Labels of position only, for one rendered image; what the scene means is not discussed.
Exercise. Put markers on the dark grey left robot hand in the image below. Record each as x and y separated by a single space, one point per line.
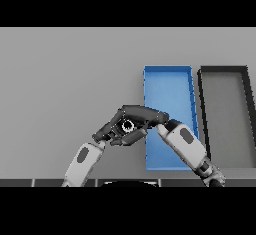
107 129

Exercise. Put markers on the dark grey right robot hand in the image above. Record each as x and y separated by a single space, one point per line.
146 114

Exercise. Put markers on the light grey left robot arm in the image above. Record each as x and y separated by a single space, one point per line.
81 162

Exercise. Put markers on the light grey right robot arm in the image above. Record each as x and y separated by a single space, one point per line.
186 145

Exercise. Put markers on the blue bin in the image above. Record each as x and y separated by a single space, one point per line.
170 92

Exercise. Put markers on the dark grey bin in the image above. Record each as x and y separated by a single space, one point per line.
226 112

